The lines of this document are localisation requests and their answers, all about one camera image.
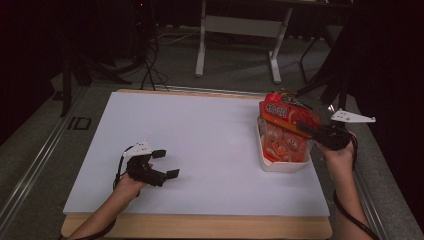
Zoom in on black angled stand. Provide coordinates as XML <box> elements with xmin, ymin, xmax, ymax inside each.
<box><xmin>283</xmin><ymin>19</ymin><xmax>355</xmax><ymax>136</ymax></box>

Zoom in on white metal desk frame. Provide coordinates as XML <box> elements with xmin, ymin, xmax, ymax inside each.
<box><xmin>194</xmin><ymin>0</ymin><xmax>294</xmax><ymax>84</ymax></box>

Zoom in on black tripod stand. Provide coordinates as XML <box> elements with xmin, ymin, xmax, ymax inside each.
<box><xmin>59</xmin><ymin>0</ymin><xmax>134</xmax><ymax>118</ymax></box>

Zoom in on white floor cable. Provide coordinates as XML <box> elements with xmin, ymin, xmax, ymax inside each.
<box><xmin>155</xmin><ymin>24</ymin><xmax>202</xmax><ymax>46</ymax></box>

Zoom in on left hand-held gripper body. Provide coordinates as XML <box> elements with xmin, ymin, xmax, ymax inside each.
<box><xmin>122</xmin><ymin>139</ymin><xmax>168</xmax><ymax>187</ymax></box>

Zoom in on metal floor rail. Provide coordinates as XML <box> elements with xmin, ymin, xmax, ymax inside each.
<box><xmin>328</xmin><ymin>104</ymin><xmax>392</xmax><ymax>240</ymax></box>
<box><xmin>0</xmin><ymin>86</ymin><xmax>88</xmax><ymax>228</ymax></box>

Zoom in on clear bag of orange sachets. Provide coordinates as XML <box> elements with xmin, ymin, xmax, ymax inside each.
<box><xmin>261</xmin><ymin>123</ymin><xmax>311</xmax><ymax>164</ymax></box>

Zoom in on black floor cables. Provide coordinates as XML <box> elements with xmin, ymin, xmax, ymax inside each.
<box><xmin>139</xmin><ymin>0</ymin><xmax>171</xmax><ymax>92</ymax></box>

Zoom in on small red-orange sauce packet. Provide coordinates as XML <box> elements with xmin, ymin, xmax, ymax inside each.
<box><xmin>259</xmin><ymin>96</ymin><xmax>322</xmax><ymax>138</ymax></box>

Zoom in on person's right hand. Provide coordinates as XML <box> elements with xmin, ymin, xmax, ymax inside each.
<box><xmin>316</xmin><ymin>133</ymin><xmax>358</xmax><ymax>171</ymax></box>

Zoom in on wooden table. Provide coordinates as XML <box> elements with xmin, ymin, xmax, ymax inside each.
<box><xmin>60</xmin><ymin>88</ymin><xmax>333</xmax><ymax>240</ymax></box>

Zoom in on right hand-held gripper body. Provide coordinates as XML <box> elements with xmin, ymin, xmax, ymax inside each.
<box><xmin>314</xmin><ymin>108</ymin><xmax>377</xmax><ymax>151</ymax></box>

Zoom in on black floor socket plate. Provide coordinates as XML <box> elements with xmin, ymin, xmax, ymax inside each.
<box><xmin>67</xmin><ymin>116</ymin><xmax>93</xmax><ymax>131</ymax></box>

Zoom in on white table board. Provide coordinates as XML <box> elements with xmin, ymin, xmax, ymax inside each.
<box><xmin>63</xmin><ymin>91</ymin><xmax>331</xmax><ymax>218</ymax></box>

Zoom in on white compartment tray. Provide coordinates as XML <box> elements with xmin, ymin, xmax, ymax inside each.
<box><xmin>255</xmin><ymin>114</ymin><xmax>314</xmax><ymax>173</ymax></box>

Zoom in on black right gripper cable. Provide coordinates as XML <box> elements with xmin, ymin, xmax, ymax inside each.
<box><xmin>332</xmin><ymin>131</ymin><xmax>380</xmax><ymax>240</ymax></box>

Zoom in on person's left hand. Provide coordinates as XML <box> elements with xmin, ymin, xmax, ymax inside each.
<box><xmin>114</xmin><ymin>173</ymin><xmax>148</xmax><ymax>201</ymax></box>

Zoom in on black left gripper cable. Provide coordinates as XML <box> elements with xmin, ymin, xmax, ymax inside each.
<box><xmin>75</xmin><ymin>154</ymin><xmax>130</xmax><ymax>240</ymax></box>

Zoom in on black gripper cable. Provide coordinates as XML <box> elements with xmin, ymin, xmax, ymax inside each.
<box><xmin>75</xmin><ymin>154</ymin><xmax>130</xmax><ymax>240</ymax></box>
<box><xmin>332</xmin><ymin>131</ymin><xmax>380</xmax><ymax>240</ymax></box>

